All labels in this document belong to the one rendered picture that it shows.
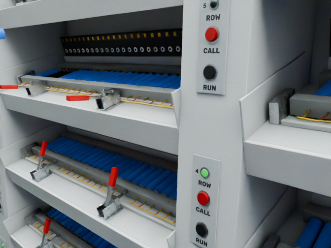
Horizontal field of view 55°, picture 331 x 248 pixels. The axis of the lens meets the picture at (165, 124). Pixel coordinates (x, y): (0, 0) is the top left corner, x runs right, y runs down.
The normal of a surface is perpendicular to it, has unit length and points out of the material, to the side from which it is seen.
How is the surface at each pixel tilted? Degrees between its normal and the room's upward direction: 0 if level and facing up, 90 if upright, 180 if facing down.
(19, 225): 90
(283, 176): 108
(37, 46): 90
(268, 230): 90
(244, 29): 90
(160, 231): 18
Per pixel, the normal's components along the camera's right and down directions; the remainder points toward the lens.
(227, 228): -0.67, 0.12
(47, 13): -0.65, 0.42
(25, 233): -0.18, -0.90
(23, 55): 0.74, 0.14
